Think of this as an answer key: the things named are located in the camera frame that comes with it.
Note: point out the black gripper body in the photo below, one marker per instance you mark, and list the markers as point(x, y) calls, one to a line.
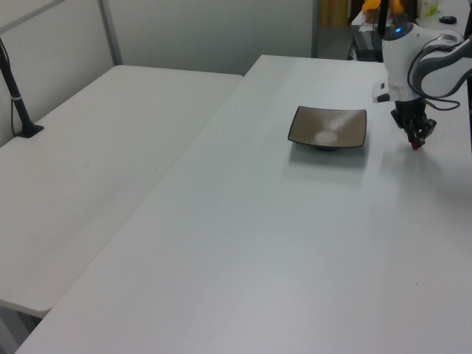
point(410, 107)

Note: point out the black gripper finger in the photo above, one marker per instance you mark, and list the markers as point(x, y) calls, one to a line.
point(425, 129)
point(403, 125)

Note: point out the red strawberry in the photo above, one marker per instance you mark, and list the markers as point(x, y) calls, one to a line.
point(416, 144)

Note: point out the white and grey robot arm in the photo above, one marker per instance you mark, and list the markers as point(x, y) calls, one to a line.
point(400, 55)

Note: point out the square brown ceramic plate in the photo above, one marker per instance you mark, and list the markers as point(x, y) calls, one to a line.
point(332, 127)

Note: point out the black power supply box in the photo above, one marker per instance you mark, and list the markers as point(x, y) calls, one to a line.
point(367, 46)

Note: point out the black vertical pole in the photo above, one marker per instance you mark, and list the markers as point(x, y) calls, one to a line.
point(382, 16)

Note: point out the black computer mouse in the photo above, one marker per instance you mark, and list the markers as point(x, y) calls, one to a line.
point(447, 19)

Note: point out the green and white carton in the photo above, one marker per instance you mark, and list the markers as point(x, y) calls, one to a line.
point(428, 8)

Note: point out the orange object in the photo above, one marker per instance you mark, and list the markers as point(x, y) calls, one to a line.
point(370, 5)
point(396, 6)

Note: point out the yellow wooden door panel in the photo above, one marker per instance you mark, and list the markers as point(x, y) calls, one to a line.
point(333, 13)

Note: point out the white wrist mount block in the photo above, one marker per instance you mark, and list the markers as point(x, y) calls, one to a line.
point(380, 92)

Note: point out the slim grey metal partition post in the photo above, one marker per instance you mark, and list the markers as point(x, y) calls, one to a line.
point(314, 27)

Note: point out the black camera stand pole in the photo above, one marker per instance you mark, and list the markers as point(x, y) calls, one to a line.
point(16, 99)

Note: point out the grey table leg frame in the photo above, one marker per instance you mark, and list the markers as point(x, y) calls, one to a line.
point(14, 330)

